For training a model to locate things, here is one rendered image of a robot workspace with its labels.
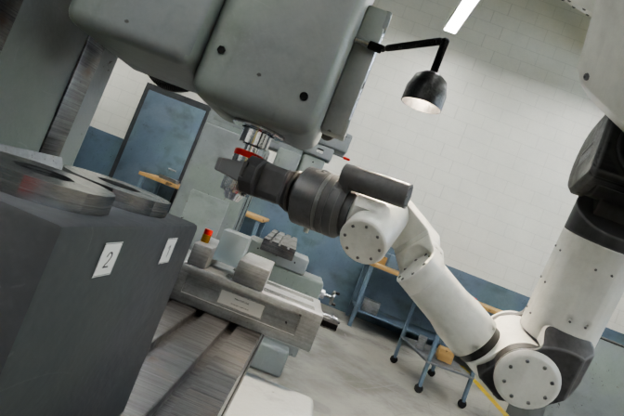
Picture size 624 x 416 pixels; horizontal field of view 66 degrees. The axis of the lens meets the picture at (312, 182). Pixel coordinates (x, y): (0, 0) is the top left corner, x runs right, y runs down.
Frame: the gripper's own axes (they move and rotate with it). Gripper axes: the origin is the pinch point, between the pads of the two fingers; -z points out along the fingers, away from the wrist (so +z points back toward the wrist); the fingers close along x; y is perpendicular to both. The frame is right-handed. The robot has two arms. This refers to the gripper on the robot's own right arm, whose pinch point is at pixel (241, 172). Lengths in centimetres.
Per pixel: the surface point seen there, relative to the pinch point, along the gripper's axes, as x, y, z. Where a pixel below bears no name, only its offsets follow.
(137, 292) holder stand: 34.5, 12.4, 15.0
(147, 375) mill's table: 17.9, 25.5, 8.3
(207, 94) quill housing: 10.7, -8.3, -3.4
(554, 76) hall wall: -700, -321, 46
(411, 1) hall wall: -622, -359, -184
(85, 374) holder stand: 37.8, 17.9, 15.9
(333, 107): -1.3, -14.2, 10.2
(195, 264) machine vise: -10.2, 18.0, -7.9
